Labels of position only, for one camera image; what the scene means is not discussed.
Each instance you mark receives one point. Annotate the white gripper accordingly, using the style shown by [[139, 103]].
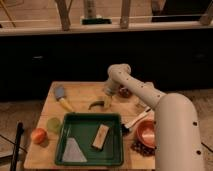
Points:
[[110, 89]]

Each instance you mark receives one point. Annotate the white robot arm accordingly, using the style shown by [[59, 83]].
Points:
[[177, 134]]

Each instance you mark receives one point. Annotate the dark red fruit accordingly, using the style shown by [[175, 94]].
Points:
[[124, 92]]

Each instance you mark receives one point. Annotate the green plastic tray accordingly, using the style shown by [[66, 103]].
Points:
[[83, 128]]

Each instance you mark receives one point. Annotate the orange bowl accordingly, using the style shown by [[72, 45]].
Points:
[[145, 133]]

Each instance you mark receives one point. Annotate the dark grape bunch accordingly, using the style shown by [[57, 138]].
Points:
[[142, 149]]

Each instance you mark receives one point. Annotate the grey cloth piece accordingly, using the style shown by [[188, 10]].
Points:
[[72, 152]]

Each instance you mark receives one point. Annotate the red apple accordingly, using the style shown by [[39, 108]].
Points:
[[38, 135]]

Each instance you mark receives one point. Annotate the black pole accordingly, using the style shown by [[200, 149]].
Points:
[[15, 154]]

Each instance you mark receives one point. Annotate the white handled brush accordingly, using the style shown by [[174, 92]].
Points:
[[126, 126]]

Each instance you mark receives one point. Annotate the yellow handled spatula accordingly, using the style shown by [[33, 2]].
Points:
[[59, 93]]

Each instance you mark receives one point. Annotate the wooden railing frame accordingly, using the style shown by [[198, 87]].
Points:
[[34, 17]]

